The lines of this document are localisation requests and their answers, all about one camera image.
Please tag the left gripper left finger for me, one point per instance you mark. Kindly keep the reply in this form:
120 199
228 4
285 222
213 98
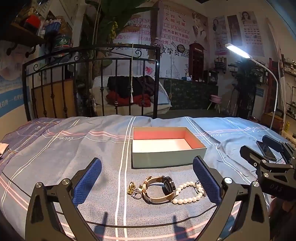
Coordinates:
42 222

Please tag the green floral counter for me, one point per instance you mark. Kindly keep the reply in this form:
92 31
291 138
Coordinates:
189 95

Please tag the pink stool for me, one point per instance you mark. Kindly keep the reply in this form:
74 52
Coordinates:
216 100

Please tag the black iron bed frame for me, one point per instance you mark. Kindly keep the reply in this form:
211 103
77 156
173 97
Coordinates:
57 85

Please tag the wooden wall shelf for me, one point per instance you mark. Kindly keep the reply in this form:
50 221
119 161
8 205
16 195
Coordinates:
21 36

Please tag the grey box with pink interior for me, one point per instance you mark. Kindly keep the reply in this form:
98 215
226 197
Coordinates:
161 147

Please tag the watch with tan strap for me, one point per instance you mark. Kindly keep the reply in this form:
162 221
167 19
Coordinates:
158 190

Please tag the red phone booth cabinet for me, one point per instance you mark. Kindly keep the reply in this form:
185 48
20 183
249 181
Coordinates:
196 61

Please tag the gold leaf brooch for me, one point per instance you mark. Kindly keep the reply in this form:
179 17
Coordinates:
131 188

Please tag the black smartphone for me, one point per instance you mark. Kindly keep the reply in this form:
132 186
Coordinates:
266 151

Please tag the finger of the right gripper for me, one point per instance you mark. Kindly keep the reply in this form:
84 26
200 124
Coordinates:
252 156
285 149

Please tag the white floor lamp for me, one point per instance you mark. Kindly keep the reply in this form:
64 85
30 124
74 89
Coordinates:
246 76

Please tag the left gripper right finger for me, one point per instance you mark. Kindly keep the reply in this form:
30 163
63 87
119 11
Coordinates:
252 221

